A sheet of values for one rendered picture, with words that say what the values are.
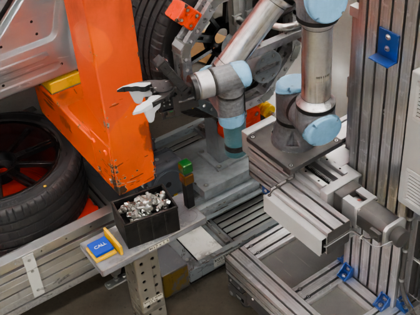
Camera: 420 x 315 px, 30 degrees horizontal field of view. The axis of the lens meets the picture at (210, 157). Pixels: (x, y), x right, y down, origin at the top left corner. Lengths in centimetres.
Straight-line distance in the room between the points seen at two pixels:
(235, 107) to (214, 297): 119
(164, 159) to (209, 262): 45
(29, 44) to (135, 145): 59
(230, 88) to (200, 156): 136
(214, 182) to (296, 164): 90
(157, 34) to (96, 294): 110
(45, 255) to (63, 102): 59
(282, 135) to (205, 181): 89
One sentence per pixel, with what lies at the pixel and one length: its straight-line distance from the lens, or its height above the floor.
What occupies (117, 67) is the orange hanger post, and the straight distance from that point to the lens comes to 257.
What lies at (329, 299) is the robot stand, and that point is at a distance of 288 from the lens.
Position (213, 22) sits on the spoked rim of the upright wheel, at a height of 95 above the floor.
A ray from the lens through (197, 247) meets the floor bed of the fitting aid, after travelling 324.
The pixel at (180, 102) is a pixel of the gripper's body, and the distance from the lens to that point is 209.
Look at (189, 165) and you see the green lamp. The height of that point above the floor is 65.
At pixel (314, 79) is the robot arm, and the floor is 116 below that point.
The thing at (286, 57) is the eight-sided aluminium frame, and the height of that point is 73.
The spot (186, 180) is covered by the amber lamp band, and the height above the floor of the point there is 60.
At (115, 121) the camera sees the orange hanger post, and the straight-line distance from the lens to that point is 266.
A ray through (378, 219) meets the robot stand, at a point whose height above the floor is 77.
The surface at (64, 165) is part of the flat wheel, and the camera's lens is 307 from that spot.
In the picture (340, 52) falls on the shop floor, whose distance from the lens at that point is 455.
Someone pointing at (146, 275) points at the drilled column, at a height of 28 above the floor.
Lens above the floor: 240
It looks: 39 degrees down
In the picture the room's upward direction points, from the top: 5 degrees counter-clockwise
